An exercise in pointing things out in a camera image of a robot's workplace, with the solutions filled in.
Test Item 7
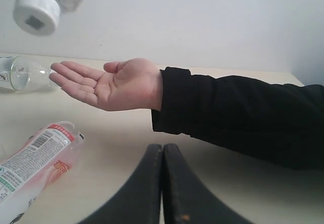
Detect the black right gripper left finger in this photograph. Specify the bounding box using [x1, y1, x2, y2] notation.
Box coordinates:
[80, 144, 163, 224]

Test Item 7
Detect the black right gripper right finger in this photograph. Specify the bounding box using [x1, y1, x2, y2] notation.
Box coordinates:
[161, 144, 250, 224]

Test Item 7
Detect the pink peach label bottle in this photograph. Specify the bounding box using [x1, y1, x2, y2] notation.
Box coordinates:
[1, 121, 84, 223]

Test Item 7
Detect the green label clear bottle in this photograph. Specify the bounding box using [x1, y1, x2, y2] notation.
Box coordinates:
[1, 56, 58, 93]

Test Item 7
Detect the jasmine tea label bottle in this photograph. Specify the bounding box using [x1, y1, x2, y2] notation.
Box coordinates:
[13, 0, 83, 36]

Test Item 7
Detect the person's open bare hand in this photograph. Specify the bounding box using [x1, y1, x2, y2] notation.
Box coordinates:
[50, 58, 163, 111]

